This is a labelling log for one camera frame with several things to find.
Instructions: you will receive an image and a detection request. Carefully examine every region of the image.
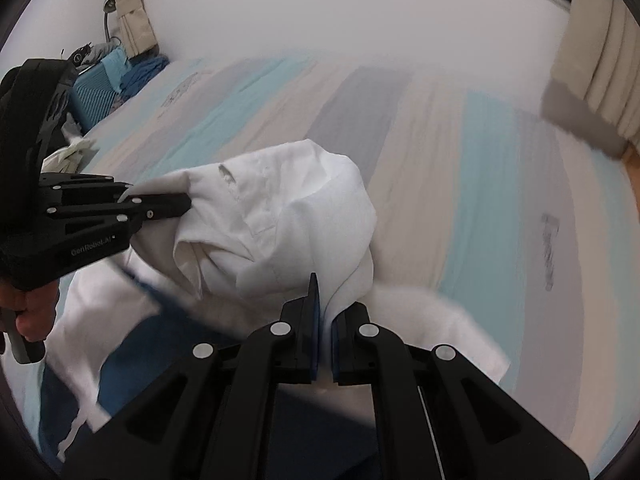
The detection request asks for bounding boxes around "blue and white hooded jacket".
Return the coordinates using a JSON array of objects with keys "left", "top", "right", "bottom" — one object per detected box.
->
[{"left": 36, "top": 140, "right": 509, "bottom": 467}]

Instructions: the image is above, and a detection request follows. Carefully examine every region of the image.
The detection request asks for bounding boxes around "person's left hand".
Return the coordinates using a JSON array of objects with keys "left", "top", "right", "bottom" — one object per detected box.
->
[{"left": 1, "top": 281, "right": 60, "bottom": 342}]

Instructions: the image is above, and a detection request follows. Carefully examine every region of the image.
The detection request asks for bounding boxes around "beige crumpled garment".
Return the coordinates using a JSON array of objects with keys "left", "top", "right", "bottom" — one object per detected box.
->
[{"left": 41, "top": 127, "right": 96, "bottom": 174}]

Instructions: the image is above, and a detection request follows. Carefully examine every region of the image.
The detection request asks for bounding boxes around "teal hard suitcase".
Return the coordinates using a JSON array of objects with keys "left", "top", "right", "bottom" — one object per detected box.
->
[{"left": 70, "top": 47, "right": 131, "bottom": 132}]

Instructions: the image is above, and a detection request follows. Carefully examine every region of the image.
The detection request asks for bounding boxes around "dark blue folded garment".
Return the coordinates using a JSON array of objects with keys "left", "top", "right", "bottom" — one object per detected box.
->
[{"left": 119, "top": 55, "right": 169, "bottom": 101}]

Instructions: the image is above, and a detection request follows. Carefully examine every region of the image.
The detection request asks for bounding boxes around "grey cloth on suitcase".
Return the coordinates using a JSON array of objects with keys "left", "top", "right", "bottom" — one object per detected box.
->
[{"left": 66, "top": 40, "right": 119, "bottom": 72}]

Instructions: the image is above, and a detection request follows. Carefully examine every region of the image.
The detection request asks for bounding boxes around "blue desk lamp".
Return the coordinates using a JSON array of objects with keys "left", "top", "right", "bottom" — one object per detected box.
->
[{"left": 103, "top": 0, "right": 116, "bottom": 42}]

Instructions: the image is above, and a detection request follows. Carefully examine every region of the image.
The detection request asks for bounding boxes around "striped pastel bed sheet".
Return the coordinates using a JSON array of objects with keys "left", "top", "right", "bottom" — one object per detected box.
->
[{"left": 8, "top": 54, "right": 637, "bottom": 478}]

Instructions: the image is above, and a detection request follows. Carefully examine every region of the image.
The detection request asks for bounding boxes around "beige curtain left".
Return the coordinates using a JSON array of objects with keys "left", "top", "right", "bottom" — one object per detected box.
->
[{"left": 115, "top": 0, "right": 157, "bottom": 58}]

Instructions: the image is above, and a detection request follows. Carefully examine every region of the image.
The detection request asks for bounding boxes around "beige curtain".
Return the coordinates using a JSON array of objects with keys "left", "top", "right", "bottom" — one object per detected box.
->
[
  {"left": 115, "top": 0, "right": 157, "bottom": 58},
  {"left": 541, "top": 0, "right": 639, "bottom": 158}
]

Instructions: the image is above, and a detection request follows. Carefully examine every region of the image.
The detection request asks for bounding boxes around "beige curtain right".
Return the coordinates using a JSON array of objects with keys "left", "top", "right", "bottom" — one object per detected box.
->
[{"left": 541, "top": 0, "right": 639, "bottom": 158}]

